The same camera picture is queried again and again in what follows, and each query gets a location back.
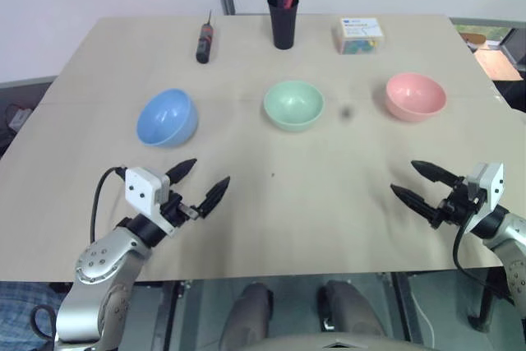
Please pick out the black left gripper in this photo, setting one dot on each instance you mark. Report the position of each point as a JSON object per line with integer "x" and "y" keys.
{"x": 179, "y": 210}

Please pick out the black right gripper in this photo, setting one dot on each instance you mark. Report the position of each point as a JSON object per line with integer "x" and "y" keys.
{"x": 455, "y": 203}

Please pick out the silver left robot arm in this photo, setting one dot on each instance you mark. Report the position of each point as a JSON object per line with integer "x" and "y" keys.
{"x": 98, "y": 281}

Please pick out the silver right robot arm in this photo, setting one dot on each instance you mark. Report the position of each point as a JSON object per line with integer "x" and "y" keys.
{"x": 507, "y": 232}

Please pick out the blue bowl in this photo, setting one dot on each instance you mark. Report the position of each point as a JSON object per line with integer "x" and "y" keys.
{"x": 167, "y": 117}

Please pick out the pink bowl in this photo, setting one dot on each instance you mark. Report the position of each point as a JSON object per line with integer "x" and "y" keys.
{"x": 415, "y": 96}

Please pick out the green bowl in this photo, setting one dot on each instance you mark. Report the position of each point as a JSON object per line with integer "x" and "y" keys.
{"x": 293, "y": 105}

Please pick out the black table leg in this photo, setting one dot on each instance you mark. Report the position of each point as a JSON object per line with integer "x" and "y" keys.
{"x": 485, "y": 306}

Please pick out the black electric screwdriver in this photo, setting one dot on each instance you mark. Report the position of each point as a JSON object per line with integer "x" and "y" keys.
{"x": 204, "y": 42}

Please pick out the dark rounded right robot leg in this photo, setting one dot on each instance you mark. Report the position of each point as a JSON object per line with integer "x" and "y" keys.
{"x": 351, "y": 310}

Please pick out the wooden side desk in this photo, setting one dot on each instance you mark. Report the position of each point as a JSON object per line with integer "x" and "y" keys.
{"x": 495, "y": 59}

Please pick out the clear box of pushpins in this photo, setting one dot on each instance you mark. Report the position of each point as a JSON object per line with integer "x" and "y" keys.
{"x": 360, "y": 36}

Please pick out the black pen cup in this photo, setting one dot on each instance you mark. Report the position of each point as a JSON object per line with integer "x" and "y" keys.
{"x": 282, "y": 26}

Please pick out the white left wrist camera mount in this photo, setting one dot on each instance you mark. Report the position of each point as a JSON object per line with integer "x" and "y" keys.
{"x": 144, "y": 192}

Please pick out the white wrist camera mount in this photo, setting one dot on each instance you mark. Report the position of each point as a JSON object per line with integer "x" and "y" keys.
{"x": 487, "y": 181}
{"x": 144, "y": 192}

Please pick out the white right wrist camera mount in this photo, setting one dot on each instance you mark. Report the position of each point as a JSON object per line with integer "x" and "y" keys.
{"x": 487, "y": 181}

